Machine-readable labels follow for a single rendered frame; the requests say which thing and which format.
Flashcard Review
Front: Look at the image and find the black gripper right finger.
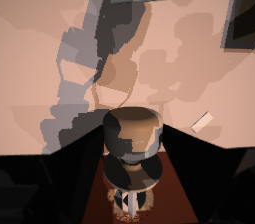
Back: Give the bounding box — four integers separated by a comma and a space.
161, 123, 255, 222

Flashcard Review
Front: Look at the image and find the tan cardboard box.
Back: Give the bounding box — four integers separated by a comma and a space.
233, 0, 255, 41

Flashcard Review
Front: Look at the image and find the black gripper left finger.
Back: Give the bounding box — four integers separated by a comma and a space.
0, 125, 104, 224

